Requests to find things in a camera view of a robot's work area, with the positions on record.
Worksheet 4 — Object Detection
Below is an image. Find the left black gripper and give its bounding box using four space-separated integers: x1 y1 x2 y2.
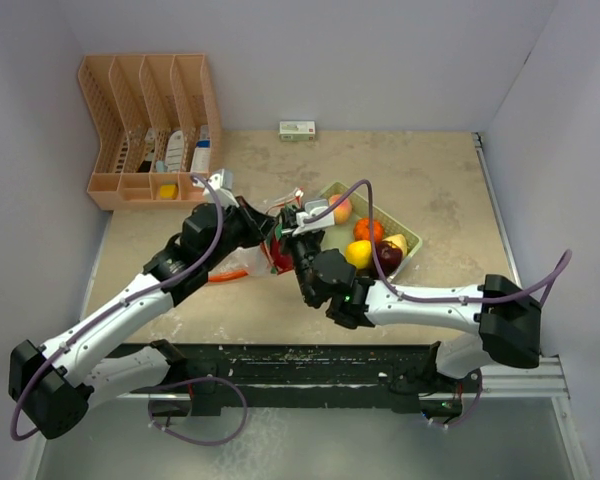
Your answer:
203 195 276 269

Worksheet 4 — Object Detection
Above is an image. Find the clear zip top bag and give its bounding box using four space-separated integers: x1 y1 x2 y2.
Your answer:
209 187 304 284

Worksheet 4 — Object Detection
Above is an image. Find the pink dragon fruit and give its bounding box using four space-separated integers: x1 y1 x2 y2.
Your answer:
264 231 293 275

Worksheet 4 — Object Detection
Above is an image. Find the dark red apple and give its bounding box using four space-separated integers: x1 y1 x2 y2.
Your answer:
376 240 403 276

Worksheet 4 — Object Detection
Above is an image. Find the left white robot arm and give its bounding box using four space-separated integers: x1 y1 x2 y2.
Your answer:
8 197 275 441

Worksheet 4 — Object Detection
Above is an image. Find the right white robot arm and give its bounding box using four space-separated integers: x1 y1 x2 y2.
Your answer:
275 207 542 391

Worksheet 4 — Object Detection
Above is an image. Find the peach fruit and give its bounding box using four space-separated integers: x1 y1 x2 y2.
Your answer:
328 194 353 225

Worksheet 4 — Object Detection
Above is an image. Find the small orange pumpkin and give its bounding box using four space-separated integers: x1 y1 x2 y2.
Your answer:
353 217 385 243

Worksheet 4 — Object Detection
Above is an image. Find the yellow lemon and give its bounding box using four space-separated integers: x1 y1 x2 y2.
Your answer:
344 240 372 270

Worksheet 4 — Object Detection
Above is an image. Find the small green white box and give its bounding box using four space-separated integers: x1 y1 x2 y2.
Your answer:
278 120 316 142

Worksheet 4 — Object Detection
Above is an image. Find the yellow potato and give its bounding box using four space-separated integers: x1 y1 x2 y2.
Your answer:
384 234 409 256

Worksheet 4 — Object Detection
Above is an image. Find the yellow block in organizer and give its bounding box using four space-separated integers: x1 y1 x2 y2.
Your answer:
158 184 178 200

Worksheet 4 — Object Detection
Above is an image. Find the orange plastic file organizer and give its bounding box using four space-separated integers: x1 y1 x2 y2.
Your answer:
78 53 223 211

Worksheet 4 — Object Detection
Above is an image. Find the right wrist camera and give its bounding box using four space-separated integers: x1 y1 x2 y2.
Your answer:
297 198 335 229

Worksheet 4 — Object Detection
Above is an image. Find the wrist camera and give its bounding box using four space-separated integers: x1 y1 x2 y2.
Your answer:
297 198 335 229
191 169 238 207

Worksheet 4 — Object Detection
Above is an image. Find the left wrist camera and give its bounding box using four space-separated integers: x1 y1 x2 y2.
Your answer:
191 169 238 207

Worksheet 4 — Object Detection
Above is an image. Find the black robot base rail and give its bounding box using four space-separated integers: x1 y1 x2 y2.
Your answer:
137 340 482 418

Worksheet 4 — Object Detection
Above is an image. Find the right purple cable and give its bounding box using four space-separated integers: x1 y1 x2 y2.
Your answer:
304 179 574 307

